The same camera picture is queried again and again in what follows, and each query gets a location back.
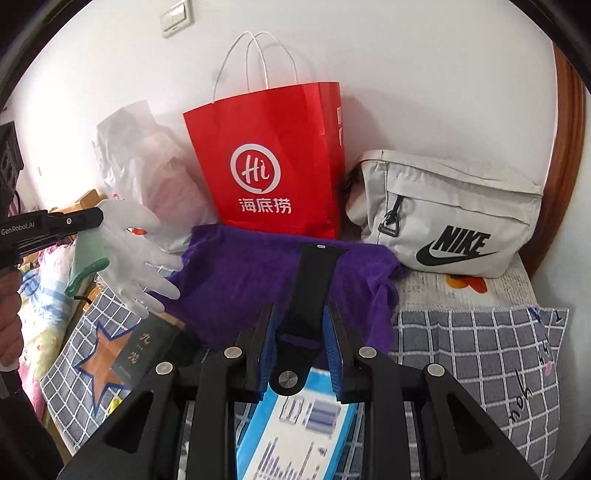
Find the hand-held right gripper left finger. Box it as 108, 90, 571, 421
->
58, 304, 279, 480

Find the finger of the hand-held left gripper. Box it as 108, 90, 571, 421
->
47, 207, 105, 237

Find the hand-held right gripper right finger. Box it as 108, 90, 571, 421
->
324, 304, 541, 480

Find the white work glove green cuff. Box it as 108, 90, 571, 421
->
65, 198, 184, 319

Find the black watch strap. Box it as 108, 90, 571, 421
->
270, 244, 348, 395

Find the person's left hand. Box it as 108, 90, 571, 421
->
0, 272, 24, 370

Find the floral printed blanket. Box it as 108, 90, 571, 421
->
18, 237, 100, 402

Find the purple towel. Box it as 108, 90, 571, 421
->
164, 224, 409, 354

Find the blue and white packet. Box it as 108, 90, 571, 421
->
235, 367, 358, 480

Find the white plastic bag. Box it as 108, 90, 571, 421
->
92, 99, 220, 254

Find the white printed bedsheet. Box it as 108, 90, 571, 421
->
394, 256, 536, 312

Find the dark green booklet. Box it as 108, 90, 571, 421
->
113, 318, 190, 386

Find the grey checked quilt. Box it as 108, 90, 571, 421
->
41, 277, 573, 480

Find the grey waist bag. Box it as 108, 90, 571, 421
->
344, 148, 546, 279

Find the red paper bag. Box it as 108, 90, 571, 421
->
182, 31, 346, 241

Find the brown wooden headboard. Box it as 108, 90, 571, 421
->
526, 44, 587, 282

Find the light wooden frame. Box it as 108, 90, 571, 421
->
48, 188, 125, 222

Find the white wall switch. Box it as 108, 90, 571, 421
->
159, 0, 192, 38

